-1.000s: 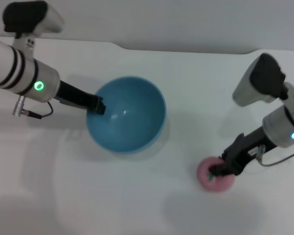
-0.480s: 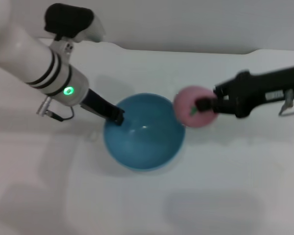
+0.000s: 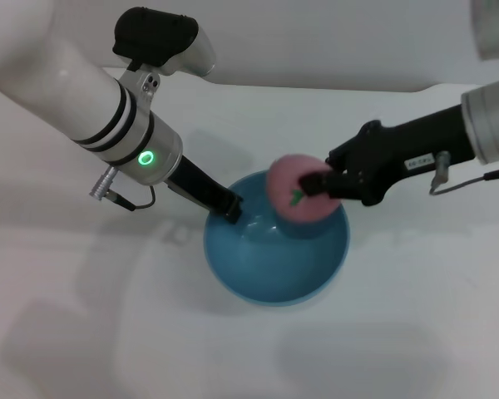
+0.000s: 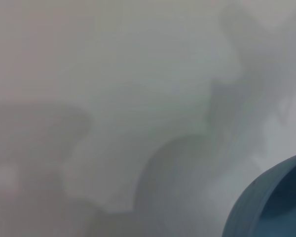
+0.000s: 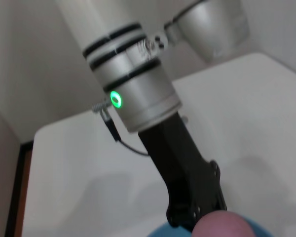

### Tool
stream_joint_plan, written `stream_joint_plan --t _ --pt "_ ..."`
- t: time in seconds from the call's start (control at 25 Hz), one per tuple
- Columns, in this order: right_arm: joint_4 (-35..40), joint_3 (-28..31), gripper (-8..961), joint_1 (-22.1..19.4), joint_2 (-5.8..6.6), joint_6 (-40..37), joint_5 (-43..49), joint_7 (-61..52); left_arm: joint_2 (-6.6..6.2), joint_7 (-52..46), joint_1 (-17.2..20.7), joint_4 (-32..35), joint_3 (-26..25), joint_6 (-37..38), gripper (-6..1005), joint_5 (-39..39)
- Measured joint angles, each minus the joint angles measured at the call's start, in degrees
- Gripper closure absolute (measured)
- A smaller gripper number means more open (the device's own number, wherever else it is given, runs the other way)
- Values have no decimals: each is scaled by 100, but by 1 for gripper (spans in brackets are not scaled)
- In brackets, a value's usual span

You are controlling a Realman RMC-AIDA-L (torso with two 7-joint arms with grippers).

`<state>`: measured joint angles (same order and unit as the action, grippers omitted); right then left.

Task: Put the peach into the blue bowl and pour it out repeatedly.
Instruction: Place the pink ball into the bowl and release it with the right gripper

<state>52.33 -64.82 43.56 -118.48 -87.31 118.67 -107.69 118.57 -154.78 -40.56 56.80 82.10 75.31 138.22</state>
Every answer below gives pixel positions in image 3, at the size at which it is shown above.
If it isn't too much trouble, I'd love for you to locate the pink toy peach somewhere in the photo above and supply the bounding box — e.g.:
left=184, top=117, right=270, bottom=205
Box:
left=266, top=153, right=342, bottom=228

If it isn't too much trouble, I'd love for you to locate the blue bowl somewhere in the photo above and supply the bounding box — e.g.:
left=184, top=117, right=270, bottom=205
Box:
left=203, top=170, right=353, bottom=308

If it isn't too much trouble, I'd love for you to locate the arm cable with plug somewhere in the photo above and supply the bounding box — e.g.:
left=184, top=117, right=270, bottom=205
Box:
left=88, top=165, right=156, bottom=211
left=428, top=150, right=499, bottom=197

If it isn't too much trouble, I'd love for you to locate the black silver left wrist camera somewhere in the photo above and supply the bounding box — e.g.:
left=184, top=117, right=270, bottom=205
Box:
left=111, top=6, right=217, bottom=110

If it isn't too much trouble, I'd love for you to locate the right arm cable with plug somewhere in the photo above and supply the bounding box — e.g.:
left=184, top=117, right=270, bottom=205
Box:
left=428, top=150, right=499, bottom=197

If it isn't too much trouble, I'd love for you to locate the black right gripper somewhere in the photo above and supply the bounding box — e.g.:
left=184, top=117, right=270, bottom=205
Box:
left=299, top=103, right=476, bottom=208

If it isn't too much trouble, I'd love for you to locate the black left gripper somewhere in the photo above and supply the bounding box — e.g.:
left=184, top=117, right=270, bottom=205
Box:
left=165, top=155, right=245, bottom=226

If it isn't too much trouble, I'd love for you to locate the left arm cable with plug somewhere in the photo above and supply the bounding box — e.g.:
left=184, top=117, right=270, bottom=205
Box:
left=88, top=165, right=156, bottom=211

